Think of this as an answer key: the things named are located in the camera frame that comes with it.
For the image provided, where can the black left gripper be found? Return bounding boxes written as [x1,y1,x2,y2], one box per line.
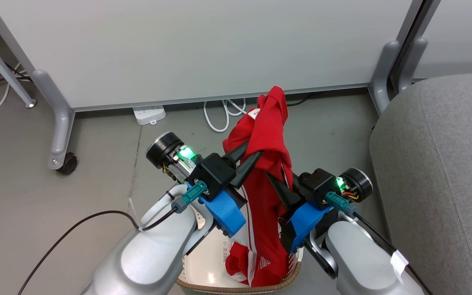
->
[146,132,263,201]

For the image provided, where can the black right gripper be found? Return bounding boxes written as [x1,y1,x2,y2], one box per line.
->
[267,168,374,210]

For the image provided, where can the red white sports garment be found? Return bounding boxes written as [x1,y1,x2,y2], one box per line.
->
[222,85,298,287]

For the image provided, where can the white power strip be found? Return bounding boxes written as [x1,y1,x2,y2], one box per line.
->
[132,105,166,126]

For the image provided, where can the large white partition panel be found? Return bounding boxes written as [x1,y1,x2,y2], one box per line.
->
[0,0,425,112]

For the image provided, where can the grey partition foot with caster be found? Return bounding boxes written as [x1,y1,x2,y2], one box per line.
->
[31,69,78,176]

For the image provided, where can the teal right cable connector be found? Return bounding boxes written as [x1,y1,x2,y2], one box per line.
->
[325,192,358,218]

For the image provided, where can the teal cable connector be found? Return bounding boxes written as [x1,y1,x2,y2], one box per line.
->
[325,192,358,218]
[171,182,208,213]

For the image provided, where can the coiled white cable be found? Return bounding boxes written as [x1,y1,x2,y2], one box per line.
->
[203,98,247,133]

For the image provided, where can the teal left cable connector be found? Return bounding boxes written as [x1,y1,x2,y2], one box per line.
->
[171,182,208,213]

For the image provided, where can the thin black floor cable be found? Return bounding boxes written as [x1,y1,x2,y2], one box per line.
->
[287,93,315,107]

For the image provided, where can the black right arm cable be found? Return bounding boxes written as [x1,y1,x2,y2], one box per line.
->
[353,212,434,295]

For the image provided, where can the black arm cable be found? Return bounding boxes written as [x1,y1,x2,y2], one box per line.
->
[17,207,178,295]
[353,212,434,295]

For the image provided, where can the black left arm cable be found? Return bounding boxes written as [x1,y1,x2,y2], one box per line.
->
[17,207,178,295]

